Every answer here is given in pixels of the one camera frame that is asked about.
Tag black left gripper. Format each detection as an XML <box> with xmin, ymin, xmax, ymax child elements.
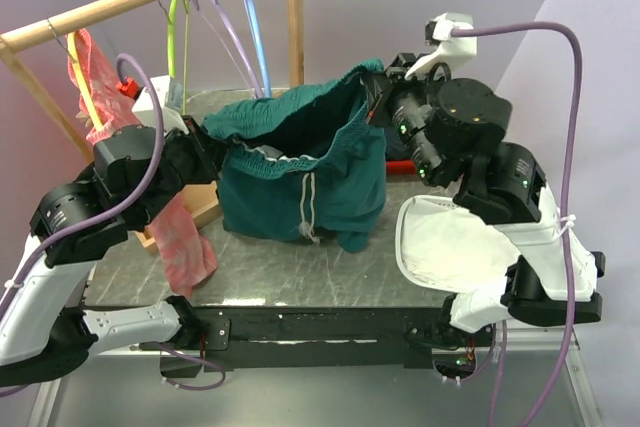
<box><xmin>134</xmin><ymin>113</ymin><xmax>232</xmax><ymax>225</ymax></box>

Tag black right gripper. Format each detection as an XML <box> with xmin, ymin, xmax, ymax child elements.
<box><xmin>362</xmin><ymin>51</ymin><xmax>447</xmax><ymax>185</ymax></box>

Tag green plastic hanger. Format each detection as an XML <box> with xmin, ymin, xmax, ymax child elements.
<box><xmin>167</xmin><ymin>0</ymin><xmax>190</xmax><ymax>114</ymax></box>

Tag teal green shorts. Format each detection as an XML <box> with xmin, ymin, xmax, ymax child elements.
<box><xmin>202</xmin><ymin>59</ymin><xmax>386</xmax><ymax>252</ymax></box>

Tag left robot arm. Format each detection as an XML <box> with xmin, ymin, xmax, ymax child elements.
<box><xmin>1</xmin><ymin>116</ymin><xmax>229</xmax><ymax>391</ymax></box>

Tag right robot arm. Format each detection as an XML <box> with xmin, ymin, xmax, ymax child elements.
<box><xmin>362</xmin><ymin>54</ymin><xmax>606</xmax><ymax>346</ymax></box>

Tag blue plastic hanger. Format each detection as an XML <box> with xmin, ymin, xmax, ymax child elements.
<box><xmin>243</xmin><ymin>0</ymin><xmax>272</xmax><ymax>97</ymax></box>

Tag purple plastic hanger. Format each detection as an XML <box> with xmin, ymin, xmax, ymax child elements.
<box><xmin>192</xmin><ymin>0</ymin><xmax>264</xmax><ymax>98</ymax></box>

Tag yellow plastic hanger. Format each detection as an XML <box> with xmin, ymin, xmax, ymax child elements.
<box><xmin>67</xmin><ymin>32</ymin><xmax>104</xmax><ymax>130</ymax></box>

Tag wooden clothes rack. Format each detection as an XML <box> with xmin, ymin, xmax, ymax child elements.
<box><xmin>1</xmin><ymin>0</ymin><xmax>305</xmax><ymax>161</ymax></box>

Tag red plastic bin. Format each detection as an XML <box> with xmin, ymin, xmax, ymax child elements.
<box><xmin>386</xmin><ymin>160</ymin><xmax>416</xmax><ymax>175</ymax></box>

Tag pink patterned garment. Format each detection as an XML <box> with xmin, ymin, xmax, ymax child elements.
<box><xmin>68</xmin><ymin>29</ymin><xmax>217</xmax><ymax>298</ymax></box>

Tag white mesh tray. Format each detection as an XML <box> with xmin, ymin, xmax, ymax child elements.
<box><xmin>394</xmin><ymin>195</ymin><xmax>519</xmax><ymax>293</ymax></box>

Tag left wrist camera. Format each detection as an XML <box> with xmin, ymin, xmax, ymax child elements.
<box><xmin>117</xmin><ymin>75</ymin><xmax>187</xmax><ymax>132</ymax></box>

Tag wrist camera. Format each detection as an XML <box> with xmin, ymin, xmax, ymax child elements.
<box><xmin>117</xmin><ymin>75</ymin><xmax>187</xmax><ymax>132</ymax></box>
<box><xmin>404</xmin><ymin>12</ymin><xmax>477</xmax><ymax>80</ymax></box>

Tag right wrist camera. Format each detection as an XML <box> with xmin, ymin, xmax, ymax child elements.
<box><xmin>404</xmin><ymin>12</ymin><xmax>477</xmax><ymax>80</ymax></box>

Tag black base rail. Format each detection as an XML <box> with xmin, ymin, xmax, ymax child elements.
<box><xmin>165</xmin><ymin>306</ymin><xmax>493</xmax><ymax>371</ymax></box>

